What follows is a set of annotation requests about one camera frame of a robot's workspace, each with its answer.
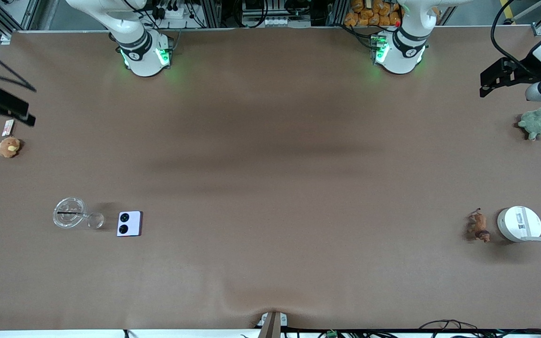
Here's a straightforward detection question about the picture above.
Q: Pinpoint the white power strip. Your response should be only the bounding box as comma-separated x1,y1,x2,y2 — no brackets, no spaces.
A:
153,0,197,20

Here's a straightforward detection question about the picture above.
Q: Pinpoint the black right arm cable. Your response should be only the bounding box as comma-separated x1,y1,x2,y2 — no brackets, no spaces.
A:
0,40,37,92

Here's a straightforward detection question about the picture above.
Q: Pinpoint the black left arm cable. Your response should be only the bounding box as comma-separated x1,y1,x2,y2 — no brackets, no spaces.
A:
491,0,535,72

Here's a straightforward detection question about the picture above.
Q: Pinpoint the black table-edge cable bundle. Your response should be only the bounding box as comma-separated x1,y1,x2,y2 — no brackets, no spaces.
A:
418,320,541,338

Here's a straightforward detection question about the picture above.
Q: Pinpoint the small brown lion statue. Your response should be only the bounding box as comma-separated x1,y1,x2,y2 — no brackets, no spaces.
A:
467,208,491,243

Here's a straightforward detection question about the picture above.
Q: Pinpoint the white round-base desk lamp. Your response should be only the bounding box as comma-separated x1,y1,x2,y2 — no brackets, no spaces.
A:
497,206,541,253

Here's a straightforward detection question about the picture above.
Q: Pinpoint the orange plush toy pile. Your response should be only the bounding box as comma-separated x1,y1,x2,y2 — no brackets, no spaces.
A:
344,0,402,27

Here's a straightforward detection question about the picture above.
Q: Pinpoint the green plush turtle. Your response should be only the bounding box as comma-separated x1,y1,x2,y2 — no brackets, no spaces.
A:
518,108,541,141

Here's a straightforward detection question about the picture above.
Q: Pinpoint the brown plush toy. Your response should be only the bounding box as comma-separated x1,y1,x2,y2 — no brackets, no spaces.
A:
0,137,21,158

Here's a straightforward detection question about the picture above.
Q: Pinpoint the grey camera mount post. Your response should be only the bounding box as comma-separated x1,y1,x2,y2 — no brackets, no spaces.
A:
257,311,288,338

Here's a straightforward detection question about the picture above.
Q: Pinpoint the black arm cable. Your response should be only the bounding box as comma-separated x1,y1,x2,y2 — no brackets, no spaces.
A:
491,0,535,72
0,40,37,92

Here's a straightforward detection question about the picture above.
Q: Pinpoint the lavender flip phone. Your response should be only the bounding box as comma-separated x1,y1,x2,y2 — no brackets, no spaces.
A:
116,211,143,237

